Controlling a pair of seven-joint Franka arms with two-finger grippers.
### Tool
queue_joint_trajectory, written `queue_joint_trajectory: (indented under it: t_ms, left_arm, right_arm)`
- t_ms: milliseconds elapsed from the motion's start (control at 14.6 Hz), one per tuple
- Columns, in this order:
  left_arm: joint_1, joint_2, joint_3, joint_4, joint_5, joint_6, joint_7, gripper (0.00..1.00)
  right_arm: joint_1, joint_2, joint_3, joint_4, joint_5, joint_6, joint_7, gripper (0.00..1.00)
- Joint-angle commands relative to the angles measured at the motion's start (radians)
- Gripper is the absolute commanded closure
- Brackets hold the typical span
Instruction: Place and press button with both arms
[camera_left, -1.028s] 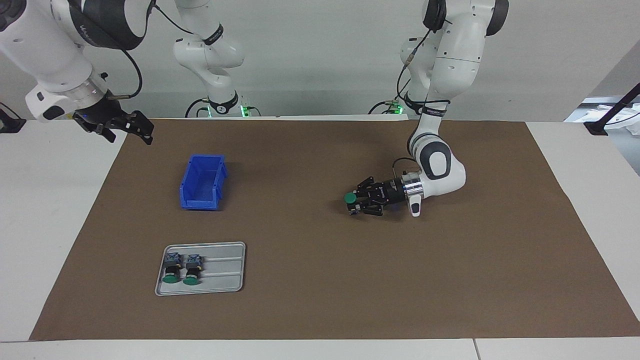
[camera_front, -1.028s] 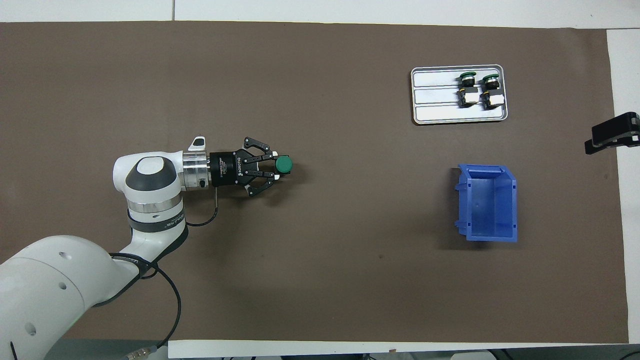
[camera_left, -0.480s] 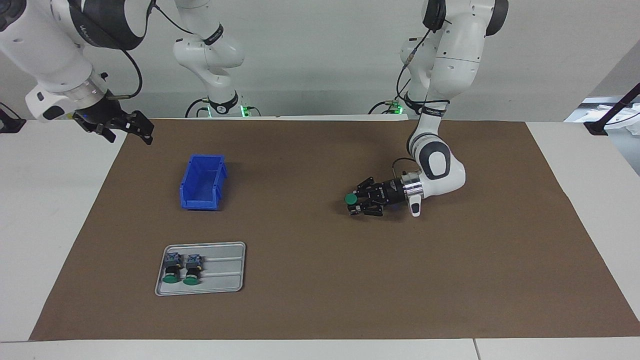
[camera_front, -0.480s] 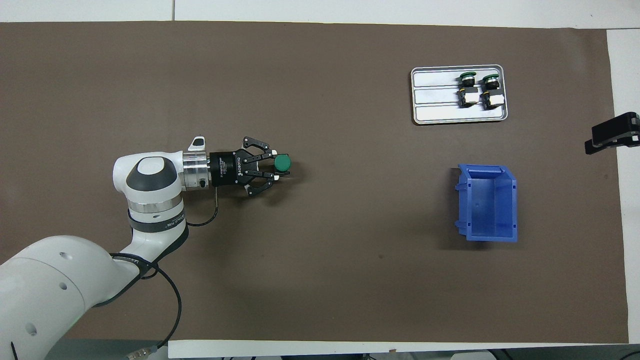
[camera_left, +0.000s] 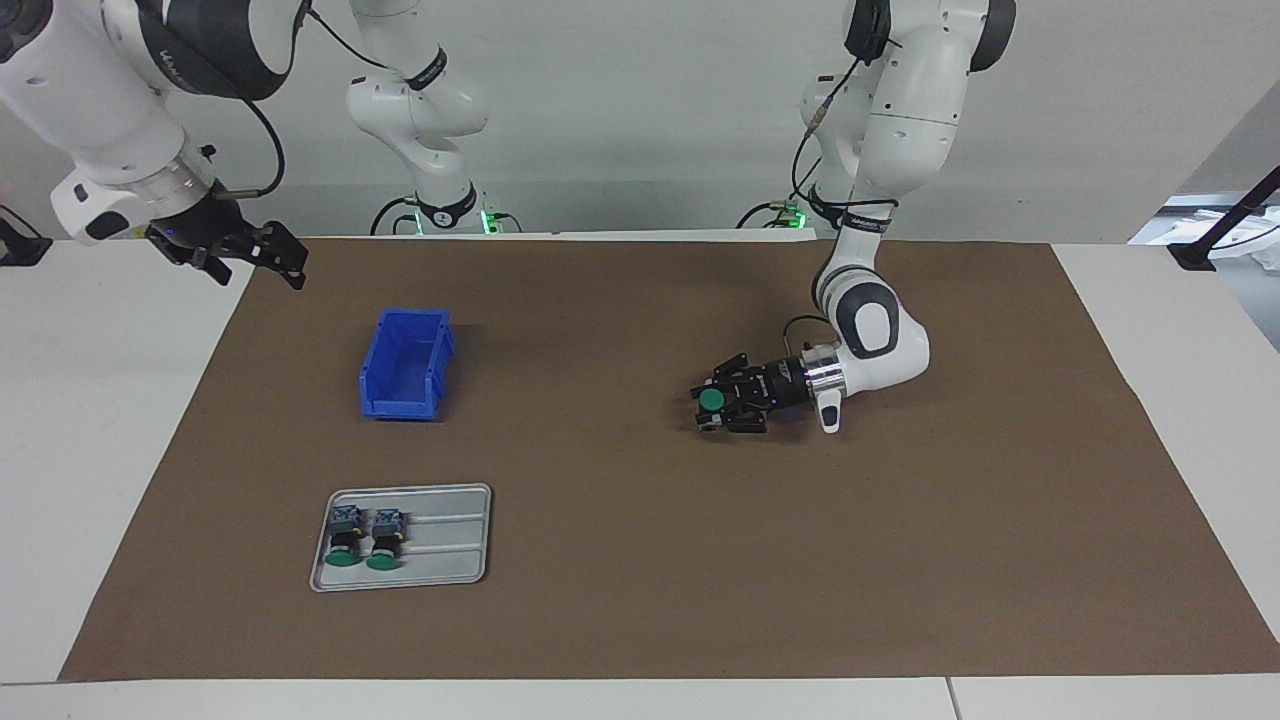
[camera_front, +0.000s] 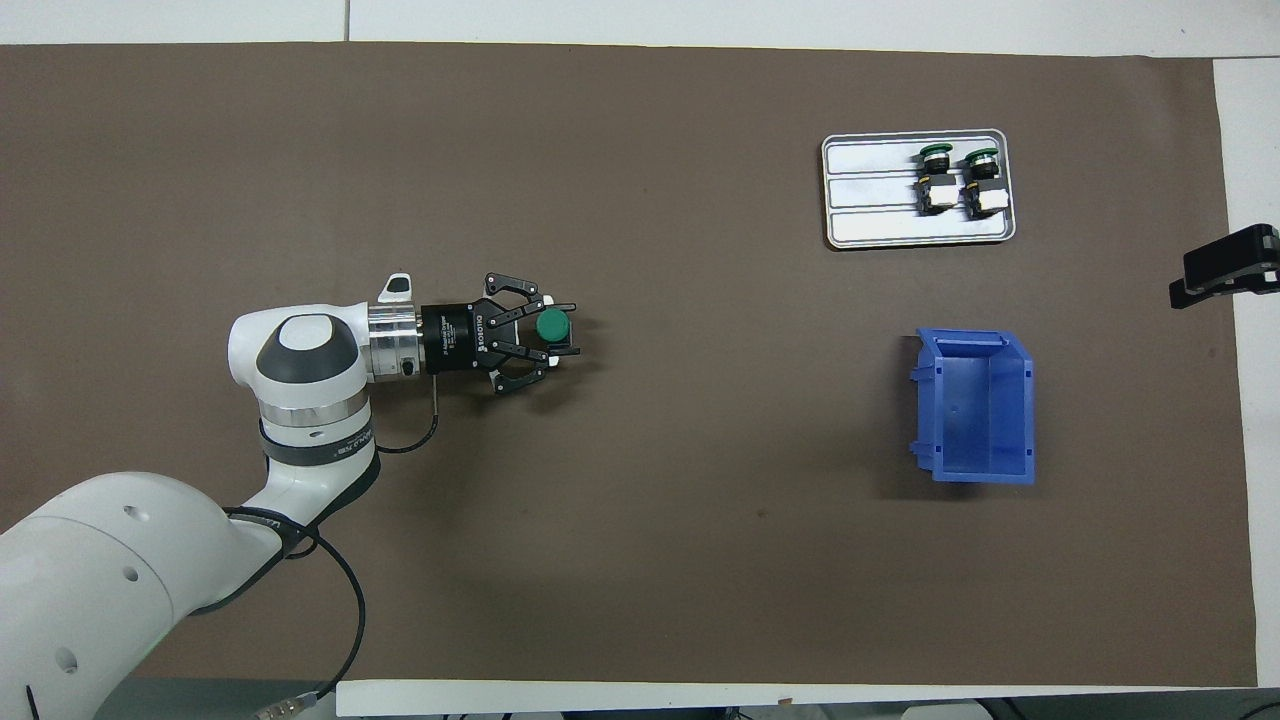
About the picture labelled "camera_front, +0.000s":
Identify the brown paper table mat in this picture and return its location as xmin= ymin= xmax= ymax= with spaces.
xmin=0 ymin=42 xmax=1259 ymax=689

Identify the grey metal tray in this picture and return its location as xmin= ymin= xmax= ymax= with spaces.
xmin=821 ymin=128 xmax=1018 ymax=250

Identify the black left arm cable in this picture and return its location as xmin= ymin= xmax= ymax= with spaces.
xmin=222 ymin=378 xmax=443 ymax=720

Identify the blue plastic storage bin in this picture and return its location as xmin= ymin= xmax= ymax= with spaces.
xmin=908 ymin=327 xmax=1037 ymax=486

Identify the green push button switch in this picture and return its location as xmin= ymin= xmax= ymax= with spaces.
xmin=534 ymin=307 xmax=582 ymax=357
xmin=959 ymin=147 xmax=1008 ymax=221
xmin=913 ymin=142 xmax=955 ymax=217

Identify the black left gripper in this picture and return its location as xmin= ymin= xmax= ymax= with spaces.
xmin=419 ymin=271 xmax=583 ymax=398

